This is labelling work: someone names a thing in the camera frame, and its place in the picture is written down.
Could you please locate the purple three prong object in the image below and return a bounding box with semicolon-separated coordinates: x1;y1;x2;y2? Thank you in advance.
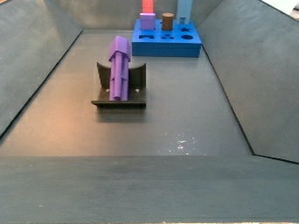
109;36;131;101

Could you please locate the black curved fixture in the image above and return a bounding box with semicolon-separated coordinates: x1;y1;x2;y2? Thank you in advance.
91;64;146;109

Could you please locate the blue foam peg board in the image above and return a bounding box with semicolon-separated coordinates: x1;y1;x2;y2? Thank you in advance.
133;19;202;58

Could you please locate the light blue two prong peg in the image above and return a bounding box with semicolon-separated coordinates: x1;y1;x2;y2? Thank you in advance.
177;0;193;25

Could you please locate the light purple square peg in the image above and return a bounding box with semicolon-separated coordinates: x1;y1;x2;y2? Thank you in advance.
141;13;155;31

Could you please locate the brown cylinder peg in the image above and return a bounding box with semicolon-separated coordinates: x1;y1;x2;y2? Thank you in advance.
162;12;174;31

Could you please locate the red rectangular block peg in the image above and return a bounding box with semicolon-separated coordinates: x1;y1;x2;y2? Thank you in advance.
142;0;155;13

